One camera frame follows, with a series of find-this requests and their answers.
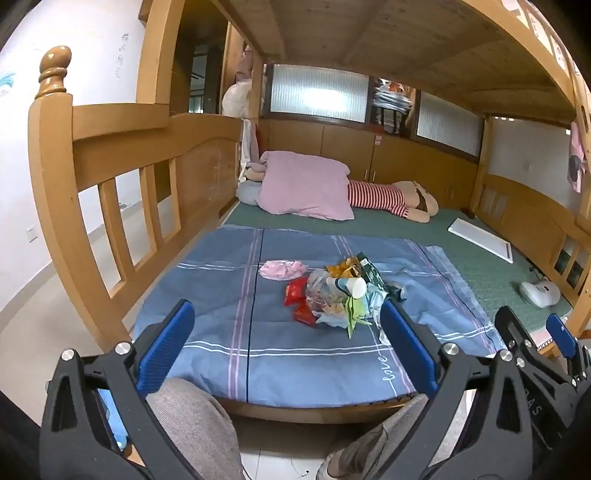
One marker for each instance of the white hanging cloth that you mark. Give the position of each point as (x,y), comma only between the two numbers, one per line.
(249,147)

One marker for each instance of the blue plaid blanket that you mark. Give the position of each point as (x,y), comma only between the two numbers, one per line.
(277,350)

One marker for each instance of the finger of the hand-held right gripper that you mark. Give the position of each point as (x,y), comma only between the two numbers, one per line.
(510,327)
(558,330)

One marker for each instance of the white paper cup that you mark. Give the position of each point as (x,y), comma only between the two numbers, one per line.
(353,287)

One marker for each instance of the white handheld appliance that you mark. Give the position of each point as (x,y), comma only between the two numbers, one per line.
(540,290)

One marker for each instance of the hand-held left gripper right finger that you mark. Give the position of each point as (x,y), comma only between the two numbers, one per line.
(406,341)

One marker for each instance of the red snack packet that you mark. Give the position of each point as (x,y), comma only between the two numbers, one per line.
(295,290)
(304,314)

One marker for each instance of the white flat board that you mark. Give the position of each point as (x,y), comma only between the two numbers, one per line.
(480,237)

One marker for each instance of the frosted glass window panel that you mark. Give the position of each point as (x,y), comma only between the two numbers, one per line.
(448,122)
(318,92)

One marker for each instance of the wall socket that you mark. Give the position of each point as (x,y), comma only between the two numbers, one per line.
(31,233)

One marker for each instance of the person's shoe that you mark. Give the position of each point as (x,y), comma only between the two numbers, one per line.
(332,468)

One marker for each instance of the pink pillow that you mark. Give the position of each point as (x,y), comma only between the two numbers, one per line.
(300,184)

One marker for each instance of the person's left leg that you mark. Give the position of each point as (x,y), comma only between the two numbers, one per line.
(194,429)

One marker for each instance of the pink hanging garment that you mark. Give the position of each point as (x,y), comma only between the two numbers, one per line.
(577,157)

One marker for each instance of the person's right leg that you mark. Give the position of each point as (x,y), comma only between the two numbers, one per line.
(388,438)

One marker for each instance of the person's leg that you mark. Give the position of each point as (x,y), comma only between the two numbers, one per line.
(388,438)
(194,429)

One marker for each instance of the wooden wall cabinet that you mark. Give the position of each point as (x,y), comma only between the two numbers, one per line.
(323,138)

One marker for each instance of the wooden bunk bed frame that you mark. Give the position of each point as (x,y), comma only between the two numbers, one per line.
(212,152)

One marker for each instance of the grey blue pillow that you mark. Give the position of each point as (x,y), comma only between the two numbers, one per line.
(247,194)

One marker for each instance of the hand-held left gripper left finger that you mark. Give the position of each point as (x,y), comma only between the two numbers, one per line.
(168,337)

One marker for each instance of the red striped stuffed doll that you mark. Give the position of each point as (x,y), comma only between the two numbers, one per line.
(374,196)

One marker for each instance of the yellow snack wrapper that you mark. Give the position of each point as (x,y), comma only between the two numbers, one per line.
(344,266)

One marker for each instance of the clear plastic bag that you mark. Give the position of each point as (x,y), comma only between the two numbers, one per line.
(318,286)

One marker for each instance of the dark green snack bag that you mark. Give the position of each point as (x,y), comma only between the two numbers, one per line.
(371,270)

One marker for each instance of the light green paper wrapper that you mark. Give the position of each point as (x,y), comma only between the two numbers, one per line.
(356,314)

